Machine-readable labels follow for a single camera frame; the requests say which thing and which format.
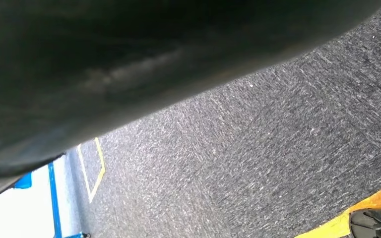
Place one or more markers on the yellow floor tape square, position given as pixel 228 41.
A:
pixel 368 203

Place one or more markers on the black floor object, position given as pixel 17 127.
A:
pixel 371 223

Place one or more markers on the blue metal shelf rack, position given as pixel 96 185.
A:
pixel 55 203

